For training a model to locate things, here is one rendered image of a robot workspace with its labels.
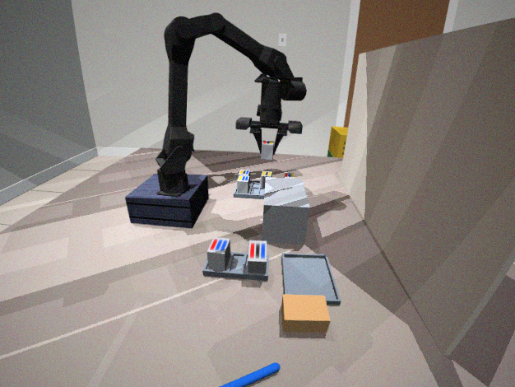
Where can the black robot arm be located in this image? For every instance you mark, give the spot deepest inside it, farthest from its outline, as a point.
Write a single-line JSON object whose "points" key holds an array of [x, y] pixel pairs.
{"points": [[180, 36]]}

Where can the blue cylinder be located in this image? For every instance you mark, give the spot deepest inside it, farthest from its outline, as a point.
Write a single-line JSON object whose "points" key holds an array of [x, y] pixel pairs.
{"points": [[254, 377]]}

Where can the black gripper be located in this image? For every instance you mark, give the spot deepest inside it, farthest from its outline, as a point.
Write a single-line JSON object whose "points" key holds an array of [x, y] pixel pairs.
{"points": [[269, 118]]}

